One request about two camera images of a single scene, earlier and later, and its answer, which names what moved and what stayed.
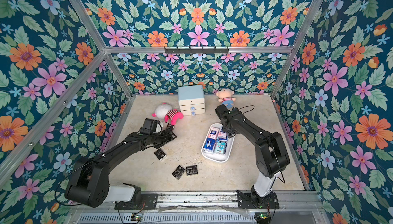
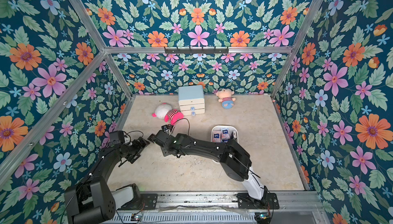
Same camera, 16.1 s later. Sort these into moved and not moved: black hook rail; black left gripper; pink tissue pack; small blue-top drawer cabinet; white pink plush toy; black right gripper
Moved: pink tissue pack; black left gripper; black right gripper
Not moved: small blue-top drawer cabinet; black hook rail; white pink plush toy
